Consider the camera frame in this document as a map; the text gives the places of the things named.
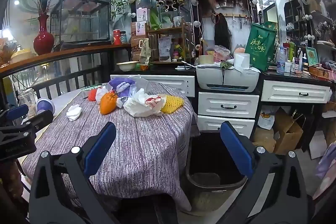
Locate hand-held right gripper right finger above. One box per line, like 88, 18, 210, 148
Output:
220, 121, 309, 224

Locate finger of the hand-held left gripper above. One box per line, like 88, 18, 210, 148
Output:
0, 110, 54, 139
0, 104, 29, 125

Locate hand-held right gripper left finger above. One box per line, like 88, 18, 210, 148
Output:
28, 122, 117, 224

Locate black waste bin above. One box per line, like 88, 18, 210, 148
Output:
185, 130, 254, 190

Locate clear glass jar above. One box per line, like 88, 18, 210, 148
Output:
17, 88, 36, 119

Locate purple paper cup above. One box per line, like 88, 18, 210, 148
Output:
35, 97, 55, 115

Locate white yellow-edged under cloth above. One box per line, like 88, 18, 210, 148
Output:
21, 89, 82, 135

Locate purple striped tablecloth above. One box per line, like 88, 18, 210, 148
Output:
22, 81, 195, 211

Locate red patterned cloth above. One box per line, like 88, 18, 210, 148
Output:
0, 161, 27, 214

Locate crumpled white tissue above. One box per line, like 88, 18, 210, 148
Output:
66, 105, 83, 121

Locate white cartoon-print bag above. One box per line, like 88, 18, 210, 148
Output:
257, 111, 276, 130

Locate orange plastic packet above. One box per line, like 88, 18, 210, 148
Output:
100, 91, 118, 115

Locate orange knitted scrubber ball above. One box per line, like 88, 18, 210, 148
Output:
87, 89, 101, 102

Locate white crumpled paper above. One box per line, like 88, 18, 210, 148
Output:
95, 88, 109, 104

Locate brown paper bag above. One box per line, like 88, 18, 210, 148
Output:
273, 107, 303, 155

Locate large white red-print bag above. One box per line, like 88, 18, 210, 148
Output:
123, 88, 167, 117

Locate purple plastic package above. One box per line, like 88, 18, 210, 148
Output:
108, 77, 137, 98

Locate white printer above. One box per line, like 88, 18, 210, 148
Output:
196, 67, 260, 92

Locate black wooden-topped railing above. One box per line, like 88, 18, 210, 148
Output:
0, 43, 132, 109

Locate red vase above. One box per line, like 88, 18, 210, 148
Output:
33, 14, 55, 56

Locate clear plastic bag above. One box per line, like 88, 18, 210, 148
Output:
129, 74, 153, 98

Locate yellow foam fruit net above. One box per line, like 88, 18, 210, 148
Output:
160, 94, 185, 114

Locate cream bowl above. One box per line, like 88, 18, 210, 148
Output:
116, 61, 139, 72

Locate white toilet paper roll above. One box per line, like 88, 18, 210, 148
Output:
234, 53, 250, 73

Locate floral fabric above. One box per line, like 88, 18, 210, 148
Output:
312, 140, 336, 201

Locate wide white drawer front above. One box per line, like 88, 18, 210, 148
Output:
110, 74, 196, 97

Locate black vanity countertop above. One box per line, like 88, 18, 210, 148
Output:
110, 61, 336, 88

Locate pink plastic bag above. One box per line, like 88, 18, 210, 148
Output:
206, 45, 231, 63

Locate clear water bottle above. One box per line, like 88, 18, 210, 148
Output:
276, 46, 286, 75

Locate green tote bag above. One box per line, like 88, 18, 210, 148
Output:
245, 22, 277, 72

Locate beige paper snack bag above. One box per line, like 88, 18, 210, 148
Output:
138, 39, 151, 67

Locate brown printed carton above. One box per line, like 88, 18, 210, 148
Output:
130, 35, 147, 62

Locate glass cage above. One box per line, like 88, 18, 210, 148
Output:
50, 0, 111, 45

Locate bare branches in vase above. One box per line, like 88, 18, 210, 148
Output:
29, 0, 62, 16

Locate wooden box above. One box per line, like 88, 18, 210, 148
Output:
308, 65, 332, 80

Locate dark grey pouch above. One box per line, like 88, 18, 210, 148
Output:
157, 35, 172, 63

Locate black hanging hairpiece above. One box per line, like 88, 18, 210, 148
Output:
214, 13, 232, 50

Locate vanity mirror with bulbs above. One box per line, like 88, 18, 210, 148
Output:
127, 0, 202, 67
247, 0, 315, 43

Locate wooden shelf rack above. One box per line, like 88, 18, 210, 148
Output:
146, 22, 191, 64

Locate white drawer black handle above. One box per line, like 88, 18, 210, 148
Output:
197, 115, 256, 138
198, 92, 260, 119
261, 80, 331, 104

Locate teal picture frame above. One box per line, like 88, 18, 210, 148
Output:
305, 46, 319, 67

